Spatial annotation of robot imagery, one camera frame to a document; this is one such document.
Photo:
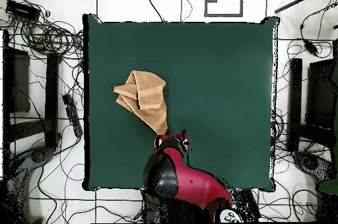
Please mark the black power strip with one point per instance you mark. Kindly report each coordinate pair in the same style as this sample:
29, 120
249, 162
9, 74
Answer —
72, 115

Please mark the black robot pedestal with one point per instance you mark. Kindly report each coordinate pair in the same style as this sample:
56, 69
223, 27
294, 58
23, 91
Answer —
150, 208

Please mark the tan terry towel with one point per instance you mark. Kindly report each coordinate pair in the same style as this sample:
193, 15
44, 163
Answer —
150, 91

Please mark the black metal stand frame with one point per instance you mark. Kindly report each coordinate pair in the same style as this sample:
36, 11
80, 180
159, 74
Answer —
51, 97
295, 102

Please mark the dark green table cloth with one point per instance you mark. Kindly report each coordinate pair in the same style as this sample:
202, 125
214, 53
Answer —
224, 89

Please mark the grey curved floor base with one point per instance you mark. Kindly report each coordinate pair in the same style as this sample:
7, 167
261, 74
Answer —
26, 163
311, 163

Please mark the black electronics box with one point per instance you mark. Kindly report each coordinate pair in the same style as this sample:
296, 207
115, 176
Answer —
22, 10

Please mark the black floor box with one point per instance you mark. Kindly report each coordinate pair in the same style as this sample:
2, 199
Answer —
250, 202

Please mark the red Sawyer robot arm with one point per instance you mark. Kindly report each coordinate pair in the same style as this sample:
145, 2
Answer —
195, 181

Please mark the black power adapter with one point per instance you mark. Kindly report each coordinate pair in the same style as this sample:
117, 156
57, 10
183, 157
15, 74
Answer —
311, 47

